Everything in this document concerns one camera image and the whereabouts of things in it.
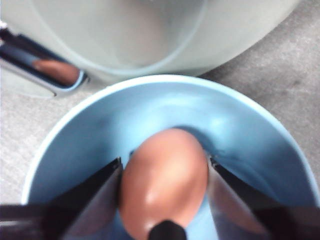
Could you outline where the pale green electric steamer pot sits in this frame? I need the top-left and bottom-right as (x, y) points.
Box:
(0, 0), (310, 100)

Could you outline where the brown egg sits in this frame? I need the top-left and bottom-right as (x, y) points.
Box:
(117, 127), (210, 240)

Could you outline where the blue ribbed bowl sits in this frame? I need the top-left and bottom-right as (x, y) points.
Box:
(21, 74), (320, 240)

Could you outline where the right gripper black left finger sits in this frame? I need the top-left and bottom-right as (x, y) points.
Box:
(0, 156), (124, 240)

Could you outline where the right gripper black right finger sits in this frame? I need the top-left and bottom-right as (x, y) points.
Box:
(208, 156), (320, 240)

